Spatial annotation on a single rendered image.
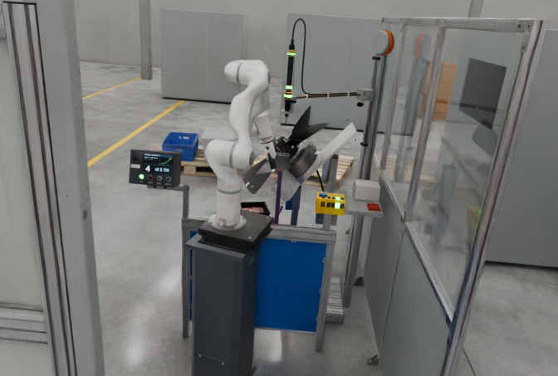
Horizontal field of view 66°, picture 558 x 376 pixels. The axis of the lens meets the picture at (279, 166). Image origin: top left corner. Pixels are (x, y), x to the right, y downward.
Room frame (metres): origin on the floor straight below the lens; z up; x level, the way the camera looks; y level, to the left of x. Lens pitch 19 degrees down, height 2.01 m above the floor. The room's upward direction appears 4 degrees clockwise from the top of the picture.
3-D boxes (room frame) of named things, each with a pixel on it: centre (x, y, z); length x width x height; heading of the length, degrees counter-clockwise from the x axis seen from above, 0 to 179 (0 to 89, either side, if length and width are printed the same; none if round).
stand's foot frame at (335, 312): (2.73, -0.23, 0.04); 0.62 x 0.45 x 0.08; 88
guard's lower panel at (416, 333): (2.57, -0.74, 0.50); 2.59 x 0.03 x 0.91; 178
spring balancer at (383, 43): (2.99, -0.63, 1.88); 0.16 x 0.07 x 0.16; 33
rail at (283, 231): (2.24, 0.09, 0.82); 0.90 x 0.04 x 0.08; 88
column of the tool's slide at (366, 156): (2.99, -0.63, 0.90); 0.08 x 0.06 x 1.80; 33
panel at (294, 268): (2.24, 0.09, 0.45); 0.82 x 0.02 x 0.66; 88
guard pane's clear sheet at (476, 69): (2.57, -0.74, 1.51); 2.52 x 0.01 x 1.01; 178
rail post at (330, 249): (2.23, -0.34, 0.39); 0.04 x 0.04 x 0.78; 88
